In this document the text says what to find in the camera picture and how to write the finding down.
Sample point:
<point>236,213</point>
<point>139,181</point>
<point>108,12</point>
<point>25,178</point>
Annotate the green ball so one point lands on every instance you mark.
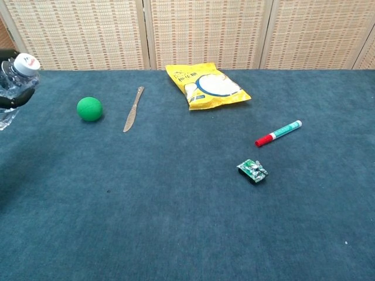
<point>89,109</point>

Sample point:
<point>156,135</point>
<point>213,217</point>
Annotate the small green circuit board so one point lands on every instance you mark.
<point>252,171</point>

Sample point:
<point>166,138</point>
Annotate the green marker red cap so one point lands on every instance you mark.
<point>281,131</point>

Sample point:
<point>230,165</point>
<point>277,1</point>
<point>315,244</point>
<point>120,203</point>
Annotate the beige woven screen panel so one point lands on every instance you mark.
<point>208,32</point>
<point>367,57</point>
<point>316,32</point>
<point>82,32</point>

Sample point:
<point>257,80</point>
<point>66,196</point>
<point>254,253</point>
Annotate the transparent water bottle white cap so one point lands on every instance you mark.
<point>17,79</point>

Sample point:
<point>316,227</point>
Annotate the metal table knife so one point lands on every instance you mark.
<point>133,111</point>

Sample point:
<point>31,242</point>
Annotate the blue felt table cover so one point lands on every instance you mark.
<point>175,190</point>

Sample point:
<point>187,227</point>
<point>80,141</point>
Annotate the yellow snack bag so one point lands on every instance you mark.
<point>211,87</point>

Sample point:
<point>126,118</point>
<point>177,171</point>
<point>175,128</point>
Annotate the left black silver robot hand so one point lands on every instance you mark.
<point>17,99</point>

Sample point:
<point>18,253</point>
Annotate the orange woven screen panel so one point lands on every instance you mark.
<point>4,35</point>

